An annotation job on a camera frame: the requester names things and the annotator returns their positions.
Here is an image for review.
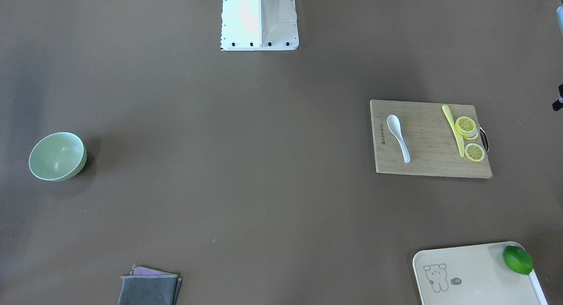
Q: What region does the single lemon slice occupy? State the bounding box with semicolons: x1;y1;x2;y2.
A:
464;143;486;162

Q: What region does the cream tray with bear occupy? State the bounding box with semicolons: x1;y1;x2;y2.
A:
412;241;547;305

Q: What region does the green lime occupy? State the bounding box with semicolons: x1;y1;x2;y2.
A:
502;245;534;276

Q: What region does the light green bowl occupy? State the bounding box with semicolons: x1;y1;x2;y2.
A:
28;132;87;181

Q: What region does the yellow plastic knife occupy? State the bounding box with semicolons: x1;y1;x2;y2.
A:
442;104;465;158

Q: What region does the bamboo cutting board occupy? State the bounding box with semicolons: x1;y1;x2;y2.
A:
369;99;492;179

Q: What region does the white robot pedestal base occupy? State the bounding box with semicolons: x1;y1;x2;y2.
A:
220;0;300;51

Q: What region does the folded grey cloth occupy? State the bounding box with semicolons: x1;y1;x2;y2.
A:
118;265;183;305

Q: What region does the white ceramic spoon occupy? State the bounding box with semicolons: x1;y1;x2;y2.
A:
387;114;411;163

